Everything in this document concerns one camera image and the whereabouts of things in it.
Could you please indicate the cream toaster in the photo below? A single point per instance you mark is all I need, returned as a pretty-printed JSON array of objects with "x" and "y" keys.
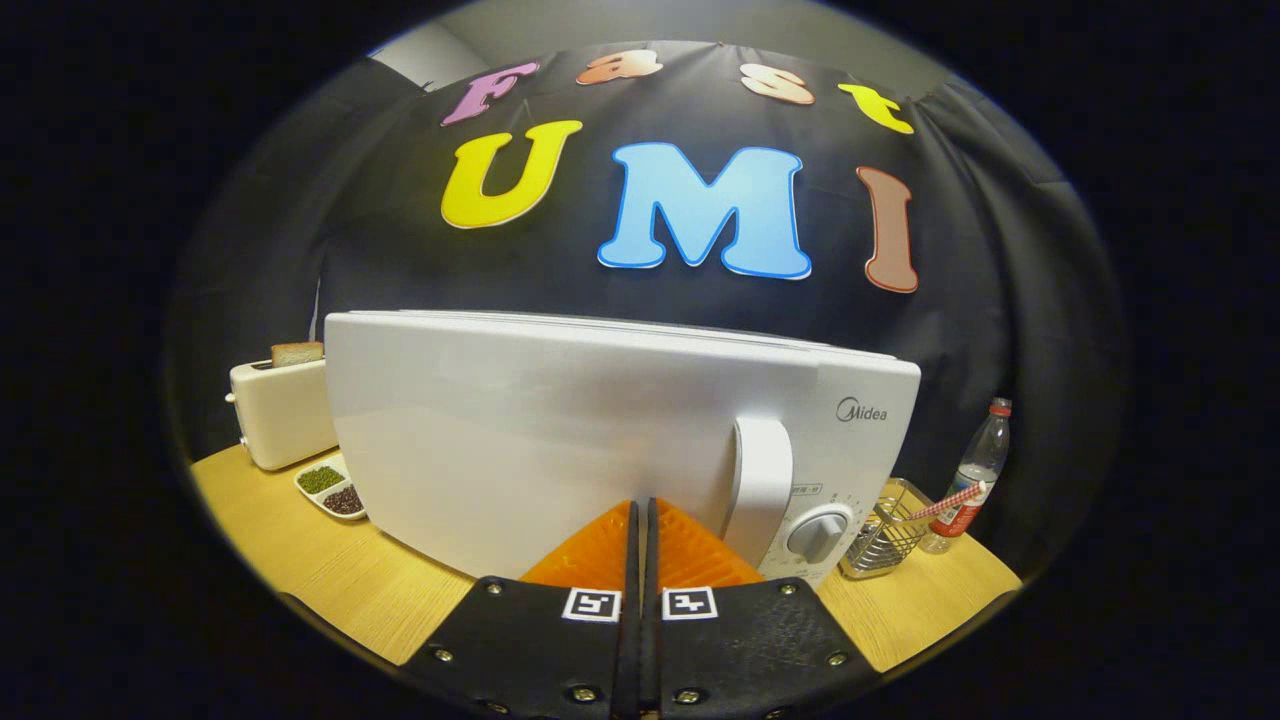
[{"x": 280, "y": 410}]

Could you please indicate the toast slice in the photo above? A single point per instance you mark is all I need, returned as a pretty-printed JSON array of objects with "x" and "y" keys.
[{"x": 297, "y": 354}]

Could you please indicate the red white striped straw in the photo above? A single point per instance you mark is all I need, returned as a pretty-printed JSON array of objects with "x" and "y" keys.
[{"x": 950, "y": 500}]

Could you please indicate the clear plastic bottle red label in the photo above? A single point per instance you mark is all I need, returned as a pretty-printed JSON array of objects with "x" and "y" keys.
[{"x": 980, "y": 465}]

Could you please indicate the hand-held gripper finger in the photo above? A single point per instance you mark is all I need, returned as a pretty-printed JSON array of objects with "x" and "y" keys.
[
  {"x": 651, "y": 650},
  {"x": 631, "y": 640}
]

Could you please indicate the white microwave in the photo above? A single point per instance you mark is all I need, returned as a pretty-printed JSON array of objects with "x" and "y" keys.
[{"x": 550, "y": 430}]

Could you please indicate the white divided dish with beans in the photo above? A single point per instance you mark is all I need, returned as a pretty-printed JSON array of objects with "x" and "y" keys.
[{"x": 322, "y": 480}]

